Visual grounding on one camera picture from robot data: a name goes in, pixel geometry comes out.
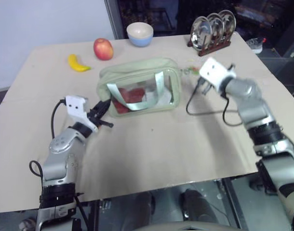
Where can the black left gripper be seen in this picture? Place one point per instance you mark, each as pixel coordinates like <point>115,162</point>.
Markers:
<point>94,115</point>

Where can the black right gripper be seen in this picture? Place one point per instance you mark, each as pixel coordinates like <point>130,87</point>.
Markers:
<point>206,84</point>

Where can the green clear-front zip pouch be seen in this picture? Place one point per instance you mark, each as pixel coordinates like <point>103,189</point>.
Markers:
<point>137,72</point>

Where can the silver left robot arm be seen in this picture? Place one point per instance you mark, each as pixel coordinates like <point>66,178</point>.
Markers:
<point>56,166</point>

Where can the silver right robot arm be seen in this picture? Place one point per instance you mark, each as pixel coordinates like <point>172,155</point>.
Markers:
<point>254,103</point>

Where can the red item inside pouch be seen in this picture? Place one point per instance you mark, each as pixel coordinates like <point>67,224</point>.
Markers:
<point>132,96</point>

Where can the white item inside pouch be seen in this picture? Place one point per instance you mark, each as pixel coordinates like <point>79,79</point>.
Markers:
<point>161,97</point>

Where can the dark wooden plate rack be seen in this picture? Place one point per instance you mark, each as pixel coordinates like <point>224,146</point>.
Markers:
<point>210,48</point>

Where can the yellow banana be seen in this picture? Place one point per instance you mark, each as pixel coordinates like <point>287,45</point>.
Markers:
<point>76,65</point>

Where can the shiny metal plate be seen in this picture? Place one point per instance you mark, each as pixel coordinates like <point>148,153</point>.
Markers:
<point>201,32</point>
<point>217,24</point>
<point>229,20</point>

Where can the red apple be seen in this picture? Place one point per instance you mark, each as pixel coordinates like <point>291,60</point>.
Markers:
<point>103,49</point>

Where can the beige cardboard table cover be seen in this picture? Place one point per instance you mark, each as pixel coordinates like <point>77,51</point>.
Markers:
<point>161,149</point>

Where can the blue and white bowl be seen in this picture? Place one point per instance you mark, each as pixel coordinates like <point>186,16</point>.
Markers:
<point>140,36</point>

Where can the dark rounded shape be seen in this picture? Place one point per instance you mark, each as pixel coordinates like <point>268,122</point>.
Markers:
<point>200,207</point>

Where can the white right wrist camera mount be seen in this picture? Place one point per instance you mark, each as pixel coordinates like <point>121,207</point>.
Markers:
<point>215,72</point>

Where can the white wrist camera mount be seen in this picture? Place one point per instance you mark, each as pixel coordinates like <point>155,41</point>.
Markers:
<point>76,107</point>
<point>215,72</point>

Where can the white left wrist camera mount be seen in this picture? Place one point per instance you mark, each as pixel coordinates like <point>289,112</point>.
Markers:
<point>76,107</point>

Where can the grey window frame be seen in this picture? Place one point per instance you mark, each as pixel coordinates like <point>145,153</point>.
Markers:
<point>114,19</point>

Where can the metal table frame leg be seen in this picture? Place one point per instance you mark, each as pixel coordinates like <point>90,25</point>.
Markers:
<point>233,207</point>

